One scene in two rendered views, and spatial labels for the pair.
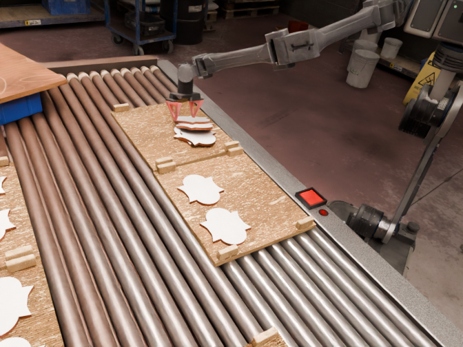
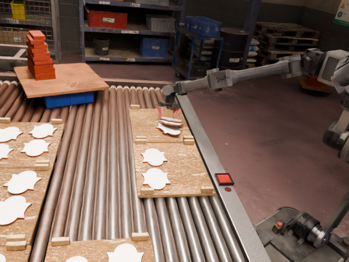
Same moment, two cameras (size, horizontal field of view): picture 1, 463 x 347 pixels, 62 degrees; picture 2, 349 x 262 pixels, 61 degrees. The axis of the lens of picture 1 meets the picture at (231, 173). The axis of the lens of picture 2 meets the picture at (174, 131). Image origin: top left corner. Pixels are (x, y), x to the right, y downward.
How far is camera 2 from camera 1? 0.52 m
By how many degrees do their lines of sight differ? 21
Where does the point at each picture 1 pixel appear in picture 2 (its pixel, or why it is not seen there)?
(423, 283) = not seen: outside the picture
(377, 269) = (243, 230)
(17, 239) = (46, 157)
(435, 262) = not seen: outside the picture
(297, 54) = (219, 83)
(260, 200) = (187, 171)
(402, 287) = (254, 245)
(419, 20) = (326, 74)
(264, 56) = (205, 83)
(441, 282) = not seen: outside the picture
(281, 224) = (192, 186)
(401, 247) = (332, 255)
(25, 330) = (27, 195)
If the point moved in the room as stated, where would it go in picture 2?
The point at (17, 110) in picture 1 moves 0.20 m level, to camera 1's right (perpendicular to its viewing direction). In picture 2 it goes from (79, 99) to (104, 108)
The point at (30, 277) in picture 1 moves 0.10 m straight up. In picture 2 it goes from (42, 174) to (40, 156)
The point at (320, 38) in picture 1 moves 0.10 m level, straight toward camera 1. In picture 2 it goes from (233, 75) to (223, 80)
